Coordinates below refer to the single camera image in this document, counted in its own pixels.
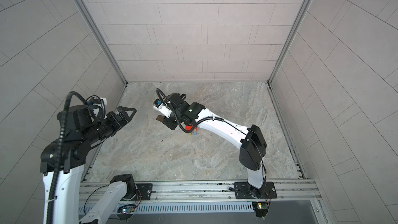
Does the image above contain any aluminium mounting rail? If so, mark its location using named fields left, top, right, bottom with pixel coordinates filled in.
left=77, top=178, right=322, bottom=214

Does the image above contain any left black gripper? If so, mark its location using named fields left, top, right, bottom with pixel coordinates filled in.
left=82, top=106, right=138, bottom=145

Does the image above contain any left circuit board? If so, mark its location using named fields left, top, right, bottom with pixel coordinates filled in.
left=116, top=204, right=136, bottom=221

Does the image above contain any dark brown wood block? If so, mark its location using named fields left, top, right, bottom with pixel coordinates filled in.
left=156, top=115, right=166, bottom=123

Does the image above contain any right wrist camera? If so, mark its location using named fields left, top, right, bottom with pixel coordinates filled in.
left=153, top=99, right=172, bottom=118

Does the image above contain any right circuit board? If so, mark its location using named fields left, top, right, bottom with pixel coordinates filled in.
left=252, top=202, right=270, bottom=218

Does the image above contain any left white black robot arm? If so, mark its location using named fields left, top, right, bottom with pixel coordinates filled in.
left=40, top=105, right=137, bottom=224

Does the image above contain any circuit board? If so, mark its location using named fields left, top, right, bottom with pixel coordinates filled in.
left=252, top=202, right=270, bottom=218
left=116, top=204, right=136, bottom=221

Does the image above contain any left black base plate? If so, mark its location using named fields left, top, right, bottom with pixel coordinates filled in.
left=122, top=183, right=153, bottom=201

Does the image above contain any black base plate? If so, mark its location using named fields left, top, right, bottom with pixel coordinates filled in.
left=122, top=183, right=153, bottom=201
left=230, top=181, right=277, bottom=199

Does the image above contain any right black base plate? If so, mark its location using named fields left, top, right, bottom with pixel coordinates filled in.
left=230, top=181, right=277, bottom=199

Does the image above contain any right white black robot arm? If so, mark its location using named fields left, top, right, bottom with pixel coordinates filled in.
left=153, top=88, right=269, bottom=199

